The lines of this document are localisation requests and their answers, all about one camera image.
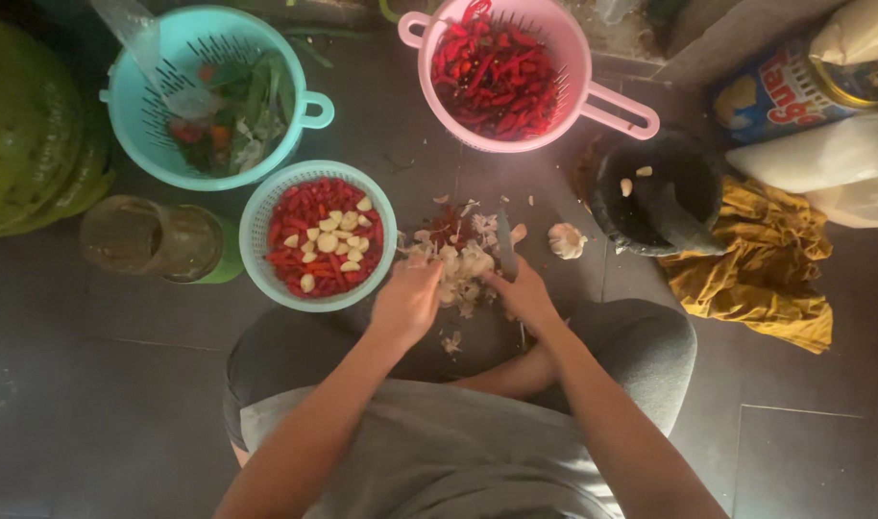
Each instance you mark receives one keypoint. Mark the person's left hand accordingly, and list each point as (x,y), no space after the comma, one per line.
(404,299)

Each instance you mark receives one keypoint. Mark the person's right hand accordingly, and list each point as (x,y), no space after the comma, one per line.
(527,297)

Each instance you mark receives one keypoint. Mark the person's left fingers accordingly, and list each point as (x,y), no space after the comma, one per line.
(424,268)

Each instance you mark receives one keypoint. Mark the person's right fingers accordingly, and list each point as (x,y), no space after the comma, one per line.
(500,287)

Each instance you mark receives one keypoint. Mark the kitchen knife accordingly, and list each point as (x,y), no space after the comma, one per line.
(506,241)

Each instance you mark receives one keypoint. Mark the pile of garlic peels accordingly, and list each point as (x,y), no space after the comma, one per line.
(462,263)

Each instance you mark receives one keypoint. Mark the whole garlic bulb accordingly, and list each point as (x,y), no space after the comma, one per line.
(566,241)

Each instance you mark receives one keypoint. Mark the person's bare foot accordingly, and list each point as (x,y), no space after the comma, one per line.
(515,375)

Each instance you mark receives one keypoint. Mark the heap of peeled garlic cloves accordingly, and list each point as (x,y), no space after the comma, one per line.
(329,241)

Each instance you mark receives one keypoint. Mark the chopped red chilies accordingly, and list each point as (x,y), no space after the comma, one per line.
(295,216)

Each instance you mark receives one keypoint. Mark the peeled garlic clove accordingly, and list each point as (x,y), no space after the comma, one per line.
(643,171)
(626,187)

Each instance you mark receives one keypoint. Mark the small teal plastic basket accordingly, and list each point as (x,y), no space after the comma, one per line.
(259,238)

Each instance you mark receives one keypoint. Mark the dark stone mortar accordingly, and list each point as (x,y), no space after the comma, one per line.
(662,209)

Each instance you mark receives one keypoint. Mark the person's grey shirt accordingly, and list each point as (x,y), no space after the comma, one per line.
(446,461)

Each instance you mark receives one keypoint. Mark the heap of whole red chilies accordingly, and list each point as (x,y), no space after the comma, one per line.
(493,79)

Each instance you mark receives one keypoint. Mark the mixed vegetables and greens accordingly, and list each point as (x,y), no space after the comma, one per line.
(255,119)

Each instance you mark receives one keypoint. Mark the mustard yellow cloth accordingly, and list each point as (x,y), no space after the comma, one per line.
(759,267)

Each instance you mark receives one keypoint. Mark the blue round tin can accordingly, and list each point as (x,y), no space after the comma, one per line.
(777,94)

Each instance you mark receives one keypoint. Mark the white plastic bag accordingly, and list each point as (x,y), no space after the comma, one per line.
(828,162)

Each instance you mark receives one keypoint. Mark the clear plastic bag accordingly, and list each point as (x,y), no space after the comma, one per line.
(147,50)

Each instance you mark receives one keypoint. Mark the green gas cylinder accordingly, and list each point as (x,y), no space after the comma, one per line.
(28,137)

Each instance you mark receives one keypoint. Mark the cream plastic bag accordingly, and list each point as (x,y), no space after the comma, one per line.
(860,29)

